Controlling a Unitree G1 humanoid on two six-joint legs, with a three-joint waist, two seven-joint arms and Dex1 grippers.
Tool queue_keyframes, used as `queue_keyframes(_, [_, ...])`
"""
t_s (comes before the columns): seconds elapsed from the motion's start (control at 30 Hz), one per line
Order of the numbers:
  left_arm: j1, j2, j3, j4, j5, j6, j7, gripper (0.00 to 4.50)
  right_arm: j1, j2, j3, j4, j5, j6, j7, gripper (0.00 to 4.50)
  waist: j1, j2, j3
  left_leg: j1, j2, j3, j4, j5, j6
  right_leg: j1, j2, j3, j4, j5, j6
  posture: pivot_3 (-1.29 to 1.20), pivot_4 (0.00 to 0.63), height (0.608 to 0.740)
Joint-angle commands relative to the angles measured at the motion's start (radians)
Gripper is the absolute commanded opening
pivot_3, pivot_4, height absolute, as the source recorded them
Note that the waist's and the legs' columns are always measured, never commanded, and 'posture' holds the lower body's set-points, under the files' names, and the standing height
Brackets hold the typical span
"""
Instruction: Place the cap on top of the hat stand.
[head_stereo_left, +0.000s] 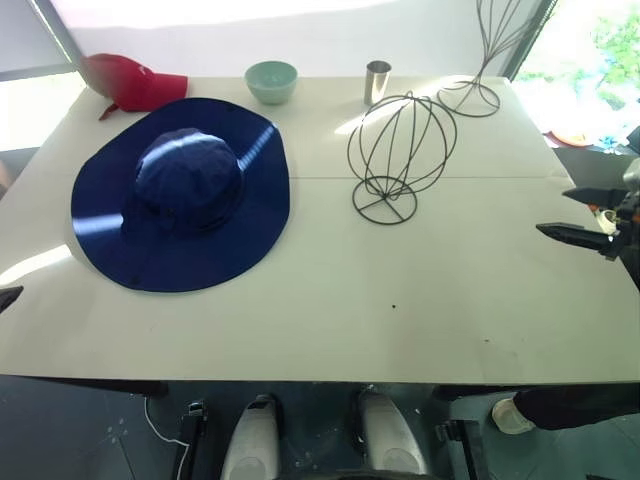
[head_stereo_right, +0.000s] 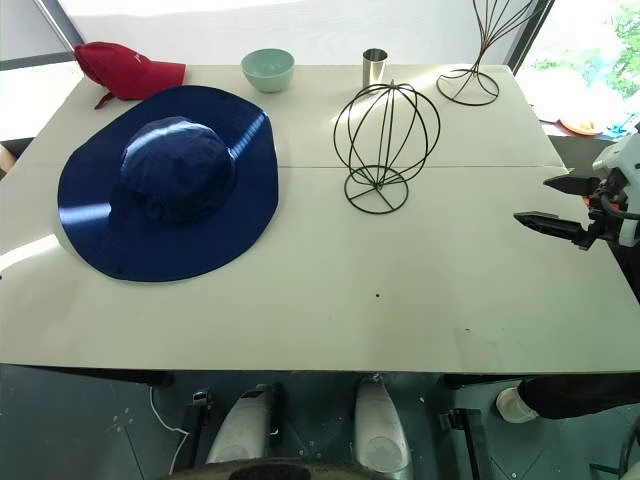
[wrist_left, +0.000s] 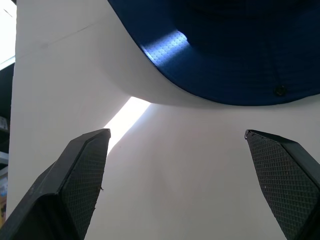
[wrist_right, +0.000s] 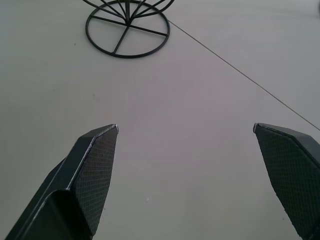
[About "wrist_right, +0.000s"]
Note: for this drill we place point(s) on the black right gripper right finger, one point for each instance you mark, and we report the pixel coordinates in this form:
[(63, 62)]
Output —
[(292, 175)]

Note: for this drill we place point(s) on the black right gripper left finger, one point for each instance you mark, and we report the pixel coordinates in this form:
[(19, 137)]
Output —
[(82, 185)]

